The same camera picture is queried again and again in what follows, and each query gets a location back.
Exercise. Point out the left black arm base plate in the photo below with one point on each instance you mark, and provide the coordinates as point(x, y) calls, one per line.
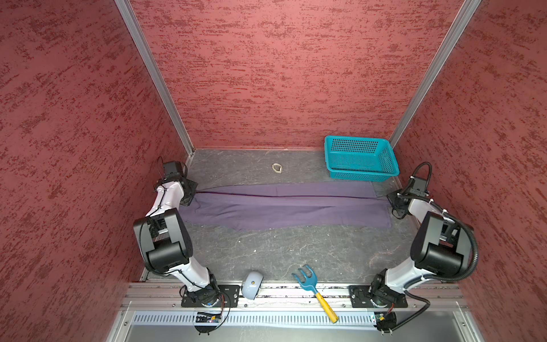
point(225, 296)

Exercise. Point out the grey computer mouse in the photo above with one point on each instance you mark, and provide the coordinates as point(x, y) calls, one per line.
point(252, 284)

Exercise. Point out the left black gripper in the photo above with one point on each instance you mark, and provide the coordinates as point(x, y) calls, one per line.
point(192, 184)

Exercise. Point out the blue toy rake yellow handle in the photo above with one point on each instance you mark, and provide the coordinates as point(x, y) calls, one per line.
point(307, 280)

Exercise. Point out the aluminium front rail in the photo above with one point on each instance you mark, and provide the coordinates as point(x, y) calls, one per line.
point(288, 296)

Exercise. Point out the teal plastic basket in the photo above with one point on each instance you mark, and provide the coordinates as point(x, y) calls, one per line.
point(360, 159)

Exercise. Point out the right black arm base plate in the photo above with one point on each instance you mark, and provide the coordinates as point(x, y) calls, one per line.
point(362, 296)

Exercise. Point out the beige rubber band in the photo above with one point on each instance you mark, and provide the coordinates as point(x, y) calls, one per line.
point(277, 168)

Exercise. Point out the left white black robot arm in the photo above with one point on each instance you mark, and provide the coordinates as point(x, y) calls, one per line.
point(165, 245)

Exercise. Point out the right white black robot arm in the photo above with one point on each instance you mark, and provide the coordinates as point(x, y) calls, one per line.
point(444, 249)

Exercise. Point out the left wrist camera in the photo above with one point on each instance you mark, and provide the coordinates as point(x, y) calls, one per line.
point(174, 170)

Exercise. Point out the purple trousers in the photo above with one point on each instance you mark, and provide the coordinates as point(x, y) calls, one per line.
point(277, 206)

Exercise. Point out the slotted white cable duct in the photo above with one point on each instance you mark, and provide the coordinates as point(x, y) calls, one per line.
point(346, 320)

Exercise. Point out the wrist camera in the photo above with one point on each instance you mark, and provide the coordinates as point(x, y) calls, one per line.
point(418, 187)
point(174, 170)

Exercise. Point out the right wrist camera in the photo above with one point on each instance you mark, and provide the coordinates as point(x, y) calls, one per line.
point(418, 187)

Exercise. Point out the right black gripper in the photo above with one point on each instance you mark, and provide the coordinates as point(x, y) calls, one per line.
point(392, 196)

